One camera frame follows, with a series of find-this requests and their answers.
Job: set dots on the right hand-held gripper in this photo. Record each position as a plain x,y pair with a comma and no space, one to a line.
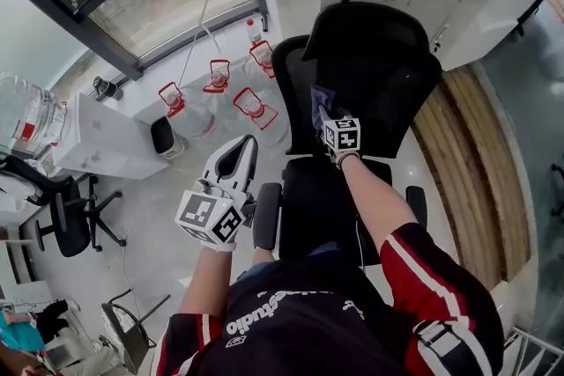
343,136

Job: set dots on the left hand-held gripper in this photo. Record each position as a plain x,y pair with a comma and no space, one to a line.
198,211

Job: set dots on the grey cloth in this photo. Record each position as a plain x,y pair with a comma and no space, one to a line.
319,101

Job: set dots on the person's left forearm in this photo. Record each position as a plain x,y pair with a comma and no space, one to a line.
207,282

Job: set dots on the person's right forearm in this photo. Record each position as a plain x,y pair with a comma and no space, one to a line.
379,198

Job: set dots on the small black white trash bin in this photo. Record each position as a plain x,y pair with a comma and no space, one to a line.
165,138

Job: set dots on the white wristband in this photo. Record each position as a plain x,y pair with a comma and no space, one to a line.
220,246

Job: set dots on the small bottle with red cap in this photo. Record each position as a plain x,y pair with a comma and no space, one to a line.
254,31

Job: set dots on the white water dispenser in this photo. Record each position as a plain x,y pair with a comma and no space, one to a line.
106,141

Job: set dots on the black cylindrical object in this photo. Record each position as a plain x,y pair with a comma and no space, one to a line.
106,88

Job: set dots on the wooden step platform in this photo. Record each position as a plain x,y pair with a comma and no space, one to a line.
476,171

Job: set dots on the person's black red jersey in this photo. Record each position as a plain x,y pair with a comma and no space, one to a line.
330,321

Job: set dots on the black stool with patterned cushion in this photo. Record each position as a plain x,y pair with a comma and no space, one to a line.
128,330

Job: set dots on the white box cabinet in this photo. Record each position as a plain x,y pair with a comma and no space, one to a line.
498,13

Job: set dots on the large clear water jug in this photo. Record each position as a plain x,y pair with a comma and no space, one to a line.
31,110

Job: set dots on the white metal rack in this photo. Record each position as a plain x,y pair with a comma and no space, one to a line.
537,354

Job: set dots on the black window frame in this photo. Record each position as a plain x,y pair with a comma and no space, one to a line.
88,13

